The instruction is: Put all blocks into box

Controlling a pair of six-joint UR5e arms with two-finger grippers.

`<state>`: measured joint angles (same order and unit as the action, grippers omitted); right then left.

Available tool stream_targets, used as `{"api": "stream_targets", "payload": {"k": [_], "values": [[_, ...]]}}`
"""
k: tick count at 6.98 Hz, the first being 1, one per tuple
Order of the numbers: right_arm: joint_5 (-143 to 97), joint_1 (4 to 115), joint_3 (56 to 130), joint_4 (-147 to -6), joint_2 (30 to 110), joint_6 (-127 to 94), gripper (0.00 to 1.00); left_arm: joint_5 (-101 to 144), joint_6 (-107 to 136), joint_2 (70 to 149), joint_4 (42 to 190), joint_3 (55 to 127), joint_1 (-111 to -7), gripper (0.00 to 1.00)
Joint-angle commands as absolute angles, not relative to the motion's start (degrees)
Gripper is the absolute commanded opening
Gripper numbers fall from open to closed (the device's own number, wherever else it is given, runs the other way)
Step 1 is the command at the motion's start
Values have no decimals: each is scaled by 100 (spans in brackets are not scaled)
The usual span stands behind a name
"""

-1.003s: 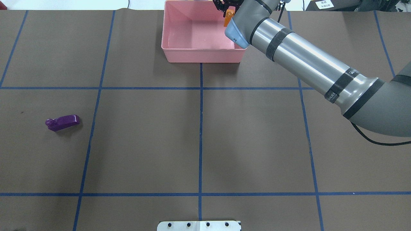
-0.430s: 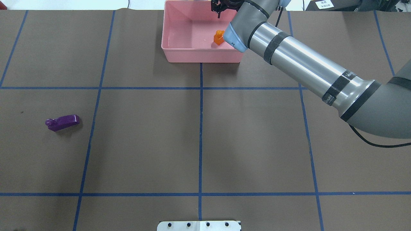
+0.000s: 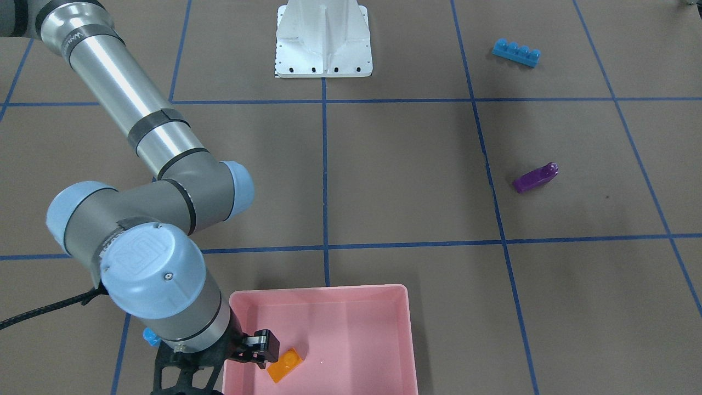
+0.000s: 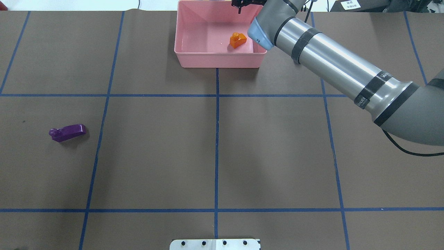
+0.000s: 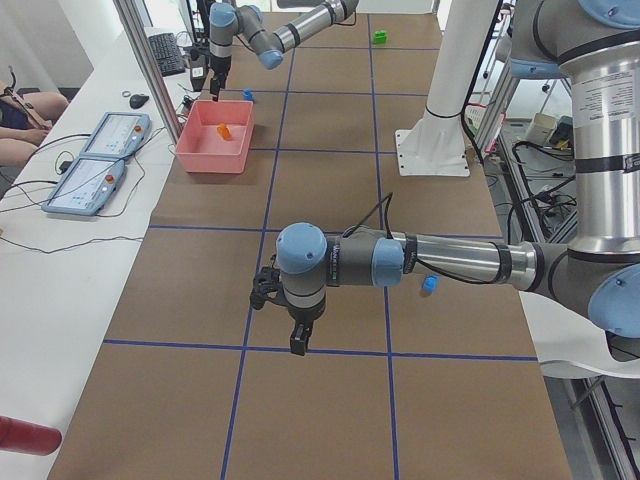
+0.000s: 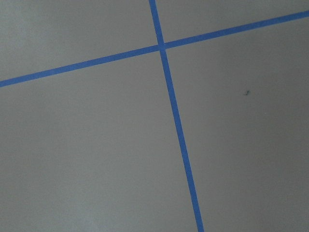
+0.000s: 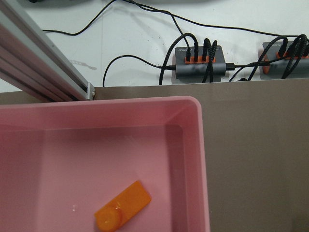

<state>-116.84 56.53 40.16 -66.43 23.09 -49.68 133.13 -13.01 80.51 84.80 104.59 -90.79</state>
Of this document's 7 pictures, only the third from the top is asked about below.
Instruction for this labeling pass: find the small blue block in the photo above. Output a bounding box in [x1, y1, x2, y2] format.
[142, 328, 161, 347]

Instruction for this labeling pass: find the orange wedge block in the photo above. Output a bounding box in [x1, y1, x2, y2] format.
[266, 347, 304, 384]

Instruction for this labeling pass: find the long blue studded block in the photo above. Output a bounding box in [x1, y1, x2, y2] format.
[491, 38, 541, 68]

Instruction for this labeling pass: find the pink plastic box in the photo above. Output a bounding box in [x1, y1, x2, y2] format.
[222, 284, 418, 394]

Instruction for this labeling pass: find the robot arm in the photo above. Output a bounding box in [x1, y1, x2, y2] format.
[2, 38, 156, 394]

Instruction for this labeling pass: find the purple wedge block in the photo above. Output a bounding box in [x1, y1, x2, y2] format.
[512, 162, 559, 194]

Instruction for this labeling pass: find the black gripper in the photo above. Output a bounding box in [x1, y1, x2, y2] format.
[151, 313, 280, 394]

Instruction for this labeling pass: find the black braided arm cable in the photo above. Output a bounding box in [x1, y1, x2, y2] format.
[0, 286, 109, 331]

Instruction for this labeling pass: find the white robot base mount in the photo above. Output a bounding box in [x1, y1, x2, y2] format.
[274, 1, 373, 78]

